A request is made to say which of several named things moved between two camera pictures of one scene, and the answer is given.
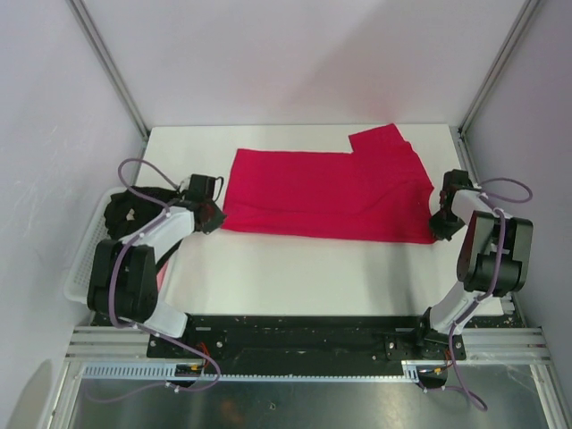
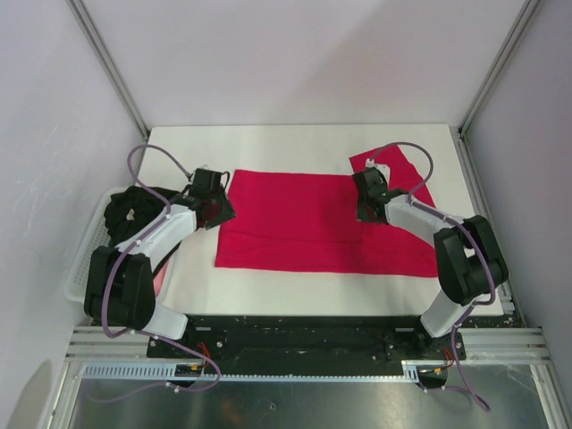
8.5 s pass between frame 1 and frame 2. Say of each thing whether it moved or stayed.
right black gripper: moved
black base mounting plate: stayed
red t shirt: moved
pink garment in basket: stayed
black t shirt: stayed
